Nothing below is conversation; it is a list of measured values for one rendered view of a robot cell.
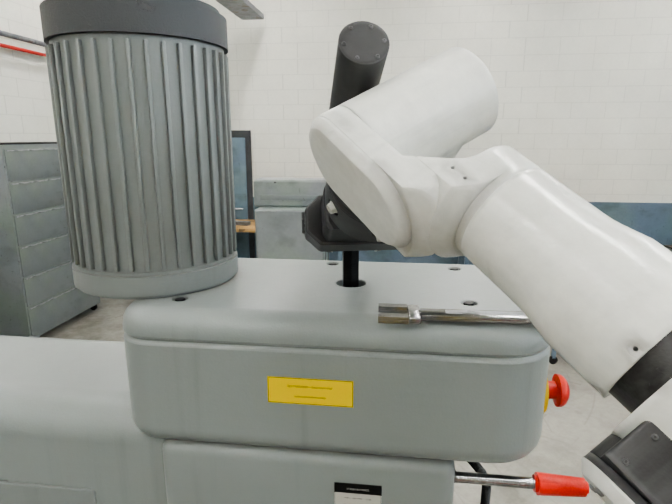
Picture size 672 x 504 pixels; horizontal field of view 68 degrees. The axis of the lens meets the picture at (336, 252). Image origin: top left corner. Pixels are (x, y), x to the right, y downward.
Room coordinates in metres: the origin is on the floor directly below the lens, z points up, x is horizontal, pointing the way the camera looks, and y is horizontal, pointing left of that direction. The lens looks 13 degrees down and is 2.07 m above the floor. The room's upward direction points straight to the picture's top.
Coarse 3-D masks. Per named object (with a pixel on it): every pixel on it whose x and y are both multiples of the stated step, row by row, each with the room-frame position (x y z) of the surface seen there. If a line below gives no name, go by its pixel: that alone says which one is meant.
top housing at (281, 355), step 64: (128, 320) 0.50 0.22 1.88; (192, 320) 0.49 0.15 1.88; (256, 320) 0.48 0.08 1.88; (320, 320) 0.47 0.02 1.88; (192, 384) 0.48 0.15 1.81; (256, 384) 0.47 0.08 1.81; (320, 384) 0.46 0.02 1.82; (384, 384) 0.46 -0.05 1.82; (448, 384) 0.45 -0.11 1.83; (512, 384) 0.44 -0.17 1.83; (320, 448) 0.47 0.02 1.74; (384, 448) 0.46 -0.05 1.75; (448, 448) 0.45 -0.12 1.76; (512, 448) 0.44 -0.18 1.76
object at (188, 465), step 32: (192, 448) 0.50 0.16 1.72; (224, 448) 0.49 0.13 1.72; (256, 448) 0.49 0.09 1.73; (288, 448) 0.49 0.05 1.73; (192, 480) 0.49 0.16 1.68; (224, 480) 0.49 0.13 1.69; (256, 480) 0.48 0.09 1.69; (288, 480) 0.48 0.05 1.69; (320, 480) 0.48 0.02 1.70; (352, 480) 0.47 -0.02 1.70; (384, 480) 0.47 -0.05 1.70; (416, 480) 0.46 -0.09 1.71; (448, 480) 0.46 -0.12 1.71
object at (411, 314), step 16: (384, 304) 0.49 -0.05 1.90; (400, 304) 0.49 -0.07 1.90; (384, 320) 0.45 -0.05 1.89; (400, 320) 0.45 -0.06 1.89; (416, 320) 0.45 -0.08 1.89; (432, 320) 0.46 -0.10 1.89; (448, 320) 0.46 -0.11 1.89; (464, 320) 0.46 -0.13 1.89; (480, 320) 0.45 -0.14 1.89; (496, 320) 0.45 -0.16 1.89; (512, 320) 0.45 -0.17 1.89; (528, 320) 0.45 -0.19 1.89
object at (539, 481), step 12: (456, 480) 0.47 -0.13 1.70; (468, 480) 0.47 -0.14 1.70; (480, 480) 0.47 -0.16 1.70; (492, 480) 0.47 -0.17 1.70; (504, 480) 0.47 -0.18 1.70; (516, 480) 0.47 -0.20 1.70; (528, 480) 0.46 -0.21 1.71; (540, 480) 0.46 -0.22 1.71; (552, 480) 0.46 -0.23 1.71; (564, 480) 0.46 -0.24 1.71; (576, 480) 0.46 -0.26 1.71; (540, 492) 0.45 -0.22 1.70; (552, 492) 0.45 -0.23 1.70; (564, 492) 0.45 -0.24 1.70; (576, 492) 0.45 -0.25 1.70; (588, 492) 0.45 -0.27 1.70
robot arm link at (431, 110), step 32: (352, 32) 0.35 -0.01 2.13; (384, 32) 0.35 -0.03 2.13; (352, 64) 0.34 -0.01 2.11; (384, 64) 0.36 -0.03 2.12; (448, 64) 0.35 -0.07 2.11; (480, 64) 0.35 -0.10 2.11; (352, 96) 0.37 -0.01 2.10; (384, 96) 0.33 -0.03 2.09; (416, 96) 0.33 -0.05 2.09; (448, 96) 0.33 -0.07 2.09; (480, 96) 0.34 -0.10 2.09; (384, 128) 0.32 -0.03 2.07; (416, 128) 0.32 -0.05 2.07; (448, 128) 0.33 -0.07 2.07; (480, 128) 0.35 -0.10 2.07
